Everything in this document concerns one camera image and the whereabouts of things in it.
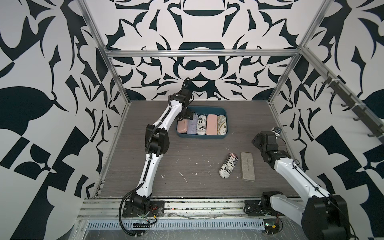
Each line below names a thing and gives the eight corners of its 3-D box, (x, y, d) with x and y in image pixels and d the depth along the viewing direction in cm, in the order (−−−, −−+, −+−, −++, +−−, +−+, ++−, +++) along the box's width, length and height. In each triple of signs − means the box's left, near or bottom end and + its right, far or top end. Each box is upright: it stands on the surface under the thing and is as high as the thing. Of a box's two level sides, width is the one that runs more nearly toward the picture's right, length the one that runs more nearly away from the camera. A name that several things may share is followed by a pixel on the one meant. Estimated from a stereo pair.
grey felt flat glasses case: (242, 180, 84) (243, 178, 82) (240, 153, 95) (242, 151, 92) (254, 182, 84) (255, 180, 81) (251, 154, 94) (252, 152, 92)
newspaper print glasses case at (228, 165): (216, 174, 86) (217, 172, 84) (229, 153, 95) (230, 150, 92) (226, 181, 84) (227, 179, 82) (238, 158, 93) (239, 156, 90)
